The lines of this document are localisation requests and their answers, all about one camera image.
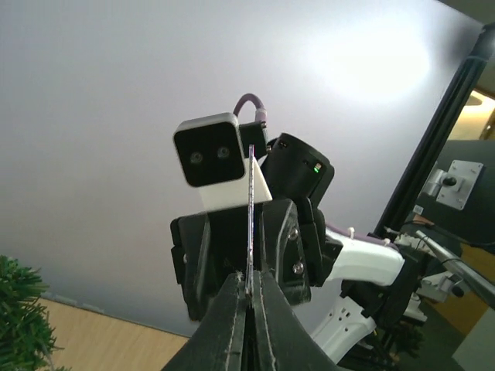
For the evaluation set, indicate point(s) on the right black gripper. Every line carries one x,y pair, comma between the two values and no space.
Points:
289,237

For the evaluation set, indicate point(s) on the silver star tree topper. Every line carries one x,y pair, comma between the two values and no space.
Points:
249,279

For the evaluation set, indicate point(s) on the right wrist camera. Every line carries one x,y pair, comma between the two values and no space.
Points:
213,161

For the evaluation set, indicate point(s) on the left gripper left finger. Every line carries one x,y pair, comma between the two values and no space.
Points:
218,343

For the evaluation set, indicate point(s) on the grey monitor mount bracket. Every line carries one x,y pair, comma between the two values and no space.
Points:
453,187

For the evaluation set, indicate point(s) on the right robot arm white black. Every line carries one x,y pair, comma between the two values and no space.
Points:
369,281

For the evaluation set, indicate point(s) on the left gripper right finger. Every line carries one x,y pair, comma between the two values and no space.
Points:
281,342

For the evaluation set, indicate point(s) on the black aluminium frame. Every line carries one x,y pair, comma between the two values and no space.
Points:
456,95

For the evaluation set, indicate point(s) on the small green christmas tree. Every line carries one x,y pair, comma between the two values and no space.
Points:
27,338

